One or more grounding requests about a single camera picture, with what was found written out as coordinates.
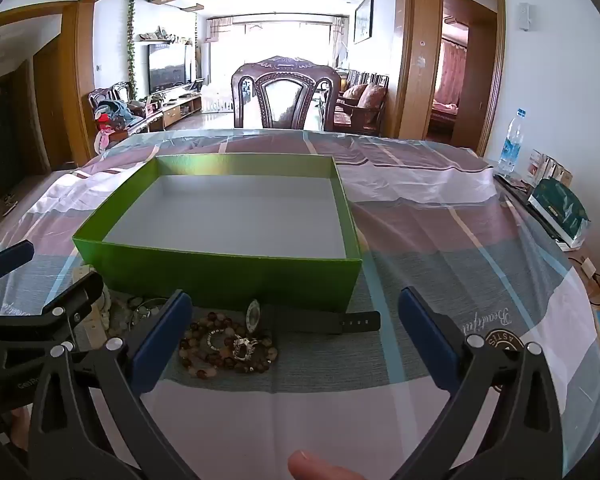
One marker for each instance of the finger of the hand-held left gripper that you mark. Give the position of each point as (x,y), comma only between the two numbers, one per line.
(10,256)
(55,310)

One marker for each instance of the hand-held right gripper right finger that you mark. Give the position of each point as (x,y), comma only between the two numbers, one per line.
(427,335)

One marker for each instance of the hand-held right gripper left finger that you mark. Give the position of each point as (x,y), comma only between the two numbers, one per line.
(162,340)

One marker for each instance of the silver bangle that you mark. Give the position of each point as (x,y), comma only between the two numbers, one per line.
(147,305)

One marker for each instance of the green cardboard box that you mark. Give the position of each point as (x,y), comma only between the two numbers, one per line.
(220,270)

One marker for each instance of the black wrist watch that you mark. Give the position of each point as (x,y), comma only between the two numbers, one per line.
(320,321)

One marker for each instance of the person's right hand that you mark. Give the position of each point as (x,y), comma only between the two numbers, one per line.
(315,467)

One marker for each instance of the pair of shoes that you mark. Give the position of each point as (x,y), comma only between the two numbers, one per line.
(4,205)

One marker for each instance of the checked tablecloth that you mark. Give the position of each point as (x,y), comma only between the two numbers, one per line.
(430,270)

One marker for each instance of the wooden armchair with clothes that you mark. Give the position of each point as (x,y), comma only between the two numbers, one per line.
(115,110)

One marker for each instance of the green gift package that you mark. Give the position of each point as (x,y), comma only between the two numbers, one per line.
(560,210)

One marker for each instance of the clear water bottle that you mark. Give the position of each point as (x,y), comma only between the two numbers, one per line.
(511,147)

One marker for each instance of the small printed boxes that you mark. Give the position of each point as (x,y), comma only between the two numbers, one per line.
(550,166)

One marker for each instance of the wooden television cabinet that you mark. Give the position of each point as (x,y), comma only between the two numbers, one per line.
(177,107)

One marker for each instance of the green hanging vine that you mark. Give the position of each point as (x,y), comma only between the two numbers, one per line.
(131,50)

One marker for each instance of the wooden sofa with cushions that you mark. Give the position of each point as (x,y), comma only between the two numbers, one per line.
(362,102)

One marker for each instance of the flat screen television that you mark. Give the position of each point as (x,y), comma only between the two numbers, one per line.
(166,67)

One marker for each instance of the carved wooden dining chair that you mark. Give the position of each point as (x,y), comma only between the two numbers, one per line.
(247,95)

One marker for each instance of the framed wall picture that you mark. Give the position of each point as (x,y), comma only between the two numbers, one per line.
(364,19)

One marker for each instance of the white wall device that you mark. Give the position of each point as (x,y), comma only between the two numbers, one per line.
(524,16)

